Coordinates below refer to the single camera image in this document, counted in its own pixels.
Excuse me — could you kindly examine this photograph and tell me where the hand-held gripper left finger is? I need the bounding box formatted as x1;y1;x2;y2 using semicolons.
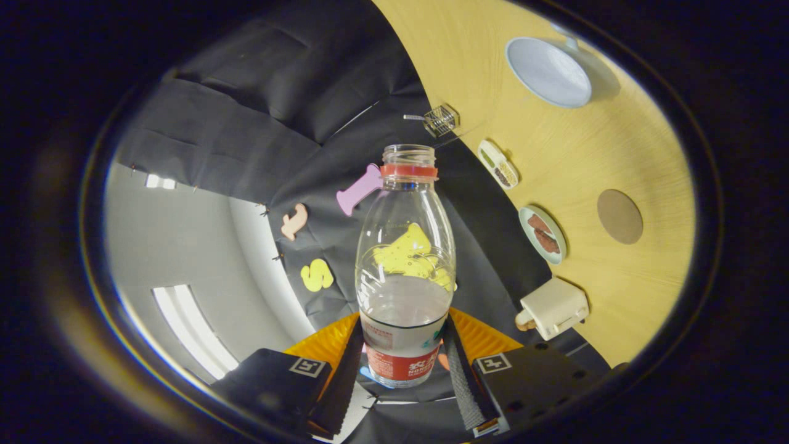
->
213;311;366;440

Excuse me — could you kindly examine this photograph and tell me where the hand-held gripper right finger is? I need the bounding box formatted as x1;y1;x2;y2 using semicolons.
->
443;308;602;438

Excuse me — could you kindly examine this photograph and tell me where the clear plastic juice bottle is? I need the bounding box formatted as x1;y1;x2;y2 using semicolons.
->
354;144;458;389

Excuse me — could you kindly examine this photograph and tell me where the round brown coaster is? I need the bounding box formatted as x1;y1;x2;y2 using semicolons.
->
597;189;644;245

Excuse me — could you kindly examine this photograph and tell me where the pale blue cup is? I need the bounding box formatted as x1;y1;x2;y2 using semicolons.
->
505;22;620;109

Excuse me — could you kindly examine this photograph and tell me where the white toaster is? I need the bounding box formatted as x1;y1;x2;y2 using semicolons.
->
515;277;590;341

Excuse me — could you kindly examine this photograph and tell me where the pale green plate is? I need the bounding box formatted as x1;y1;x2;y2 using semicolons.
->
518;205;568;266

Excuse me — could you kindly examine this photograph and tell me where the large ceiling light panel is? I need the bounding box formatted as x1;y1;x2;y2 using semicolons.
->
152;284;240;380

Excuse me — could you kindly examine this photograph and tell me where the small white divided dish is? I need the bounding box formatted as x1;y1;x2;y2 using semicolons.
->
478;139;520;190

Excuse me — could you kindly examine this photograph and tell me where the wooden table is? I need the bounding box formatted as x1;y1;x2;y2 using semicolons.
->
373;0;697;369

